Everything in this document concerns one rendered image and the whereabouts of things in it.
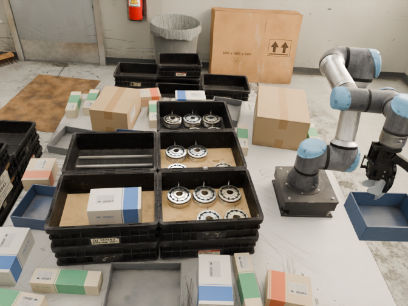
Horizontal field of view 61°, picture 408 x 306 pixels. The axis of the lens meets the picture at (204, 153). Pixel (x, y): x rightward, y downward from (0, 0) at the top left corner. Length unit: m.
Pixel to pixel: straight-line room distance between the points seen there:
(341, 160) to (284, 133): 0.52
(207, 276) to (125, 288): 0.31
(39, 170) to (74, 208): 0.38
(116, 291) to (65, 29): 3.72
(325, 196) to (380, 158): 0.56
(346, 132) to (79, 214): 1.17
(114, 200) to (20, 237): 0.39
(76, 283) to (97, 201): 0.30
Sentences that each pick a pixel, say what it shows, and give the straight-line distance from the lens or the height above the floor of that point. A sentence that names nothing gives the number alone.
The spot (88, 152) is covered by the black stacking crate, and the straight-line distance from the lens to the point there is 1.80.
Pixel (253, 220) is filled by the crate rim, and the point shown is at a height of 0.93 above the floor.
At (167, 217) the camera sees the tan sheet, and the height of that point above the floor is 0.83.
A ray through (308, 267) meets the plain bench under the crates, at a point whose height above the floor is 0.70.
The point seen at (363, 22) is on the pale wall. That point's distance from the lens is 4.88.
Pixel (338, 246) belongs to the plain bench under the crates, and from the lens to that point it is 1.68.
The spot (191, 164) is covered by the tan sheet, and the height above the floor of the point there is 0.83.
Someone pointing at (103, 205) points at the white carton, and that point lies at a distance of 1.39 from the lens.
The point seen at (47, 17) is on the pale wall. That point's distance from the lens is 4.71.
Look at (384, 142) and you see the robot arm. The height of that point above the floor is 1.33.
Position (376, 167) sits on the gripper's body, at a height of 1.25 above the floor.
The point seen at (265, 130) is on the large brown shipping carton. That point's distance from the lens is 2.03.
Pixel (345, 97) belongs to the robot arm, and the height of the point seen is 1.41.
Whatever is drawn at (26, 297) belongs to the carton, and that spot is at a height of 0.76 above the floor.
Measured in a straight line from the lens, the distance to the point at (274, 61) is 4.44.
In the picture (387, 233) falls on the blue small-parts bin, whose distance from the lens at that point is 1.24.
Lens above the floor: 1.92
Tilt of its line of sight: 38 degrees down
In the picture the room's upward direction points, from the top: 5 degrees clockwise
